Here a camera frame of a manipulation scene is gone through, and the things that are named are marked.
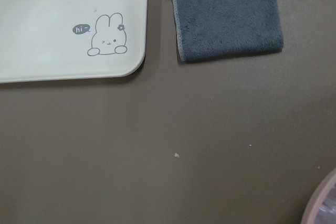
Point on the grey folded cloth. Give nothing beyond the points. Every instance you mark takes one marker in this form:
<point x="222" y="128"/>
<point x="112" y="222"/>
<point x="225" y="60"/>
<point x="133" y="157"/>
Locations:
<point x="208" y="29"/>

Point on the pink bowl of ice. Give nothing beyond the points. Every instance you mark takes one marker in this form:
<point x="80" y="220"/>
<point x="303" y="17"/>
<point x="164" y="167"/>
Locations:
<point x="321" y="205"/>

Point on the cream rabbit tray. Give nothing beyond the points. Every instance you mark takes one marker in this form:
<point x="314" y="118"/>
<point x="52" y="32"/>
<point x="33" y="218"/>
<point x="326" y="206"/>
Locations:
<point x="71" y="39"/>

